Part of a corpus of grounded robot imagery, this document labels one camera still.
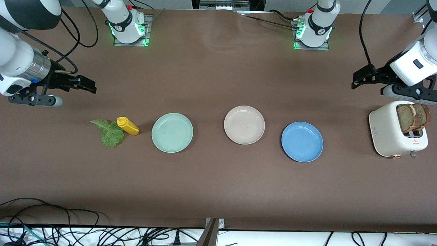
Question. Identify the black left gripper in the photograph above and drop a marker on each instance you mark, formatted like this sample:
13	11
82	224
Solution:
381	74

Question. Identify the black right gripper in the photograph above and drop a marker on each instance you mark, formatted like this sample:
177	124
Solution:
57	79

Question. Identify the green lettuce leaf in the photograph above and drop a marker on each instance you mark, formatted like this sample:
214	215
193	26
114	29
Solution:
111	136

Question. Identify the brown bread slice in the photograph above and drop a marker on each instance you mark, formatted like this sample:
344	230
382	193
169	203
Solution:
405	118
425	117

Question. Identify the yellow mustard squeeze bottle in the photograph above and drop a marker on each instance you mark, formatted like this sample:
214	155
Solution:
129	127

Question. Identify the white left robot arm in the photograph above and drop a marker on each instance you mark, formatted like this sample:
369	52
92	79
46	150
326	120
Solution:
413	66

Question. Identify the blue plate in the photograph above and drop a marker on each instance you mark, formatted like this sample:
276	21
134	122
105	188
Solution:
302	141

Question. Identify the mint green plate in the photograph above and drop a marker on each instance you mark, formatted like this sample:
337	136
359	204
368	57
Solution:
172	133

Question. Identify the beige plate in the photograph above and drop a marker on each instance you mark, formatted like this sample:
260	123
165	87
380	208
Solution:
244	124

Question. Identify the cream white toaster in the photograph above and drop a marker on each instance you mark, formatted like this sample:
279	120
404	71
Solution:
385	133

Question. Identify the black power plug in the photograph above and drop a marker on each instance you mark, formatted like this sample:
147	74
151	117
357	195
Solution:
176	239

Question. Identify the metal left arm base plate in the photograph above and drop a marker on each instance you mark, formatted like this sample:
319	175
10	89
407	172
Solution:
324	48

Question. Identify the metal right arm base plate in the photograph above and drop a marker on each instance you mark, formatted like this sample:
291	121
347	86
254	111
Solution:
148	34

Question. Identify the black metal equipment frame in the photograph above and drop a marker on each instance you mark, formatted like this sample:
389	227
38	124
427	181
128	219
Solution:
196	4

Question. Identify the grey metal bracket post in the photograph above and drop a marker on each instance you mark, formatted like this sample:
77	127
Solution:
210	235

